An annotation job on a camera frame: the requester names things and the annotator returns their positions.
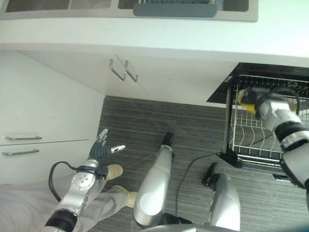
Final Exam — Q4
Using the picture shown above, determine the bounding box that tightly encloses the stainless steel sink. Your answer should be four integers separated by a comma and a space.
0, 0, 259, 23

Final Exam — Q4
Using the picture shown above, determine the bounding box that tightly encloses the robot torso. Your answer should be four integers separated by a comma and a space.
142, 212, 219, 232

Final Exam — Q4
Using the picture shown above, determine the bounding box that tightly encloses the silver cabinet door handle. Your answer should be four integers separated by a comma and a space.
109, 58, 126, 81
124, 60, 139, 82

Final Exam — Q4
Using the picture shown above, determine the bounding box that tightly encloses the silver drawer handle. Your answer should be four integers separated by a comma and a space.
1, 149, 40, 156
4, 135, 42, 141

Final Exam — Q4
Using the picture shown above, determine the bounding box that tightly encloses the grey dish drainer rack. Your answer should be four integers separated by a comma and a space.
132, 0, 219, 17

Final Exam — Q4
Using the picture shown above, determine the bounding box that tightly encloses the white cabinet door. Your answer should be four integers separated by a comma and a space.
16, 49, 152, 97
115, 54, 239, 108

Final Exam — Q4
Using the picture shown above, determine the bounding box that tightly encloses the clear glass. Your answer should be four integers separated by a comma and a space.
92, 1, 112, 10

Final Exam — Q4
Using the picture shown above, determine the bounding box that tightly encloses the robot right leg silver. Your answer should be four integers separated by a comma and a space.
202, 162, 241, 232

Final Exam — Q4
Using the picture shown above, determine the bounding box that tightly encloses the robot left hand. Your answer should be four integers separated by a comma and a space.
88, 128, 126, 161

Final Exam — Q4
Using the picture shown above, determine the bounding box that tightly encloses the person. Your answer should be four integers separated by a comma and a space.
0, 164, 139, 232

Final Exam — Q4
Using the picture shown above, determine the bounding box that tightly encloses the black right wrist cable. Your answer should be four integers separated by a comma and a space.
271, 87, 303, 115

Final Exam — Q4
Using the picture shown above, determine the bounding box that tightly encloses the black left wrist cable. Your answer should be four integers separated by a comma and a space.
48, 161, 79, 203

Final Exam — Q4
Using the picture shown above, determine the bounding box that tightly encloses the white drawer front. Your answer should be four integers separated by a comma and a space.
0, 49, 106, 146
0, 139, 98, 186

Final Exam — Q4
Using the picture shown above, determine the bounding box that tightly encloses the black dishwasher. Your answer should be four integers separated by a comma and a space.
206, 62, 309, 179

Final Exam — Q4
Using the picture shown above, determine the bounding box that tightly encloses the white wire dishwasher rack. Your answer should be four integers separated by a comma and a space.
226, 74, 309, 171

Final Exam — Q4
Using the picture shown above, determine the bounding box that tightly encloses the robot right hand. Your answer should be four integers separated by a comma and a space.
238, 86, 273, 107

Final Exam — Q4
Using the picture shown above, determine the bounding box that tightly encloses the robot leg silver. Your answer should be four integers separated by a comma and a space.
202, 162, 241, 232
133, 131, 176, 228

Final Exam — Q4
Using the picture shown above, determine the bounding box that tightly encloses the robot left leg silver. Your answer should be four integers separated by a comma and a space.
133, 131, 176, 228

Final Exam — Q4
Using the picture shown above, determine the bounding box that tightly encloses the black floor cable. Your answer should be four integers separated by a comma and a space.
175, 151, 228, 216

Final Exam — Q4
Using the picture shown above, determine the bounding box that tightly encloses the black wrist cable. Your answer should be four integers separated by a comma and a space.
271, 87, 303, 115
48, 161, 79, 203

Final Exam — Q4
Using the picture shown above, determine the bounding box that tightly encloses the yellow dish item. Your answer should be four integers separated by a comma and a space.
237, 93, 257, 115

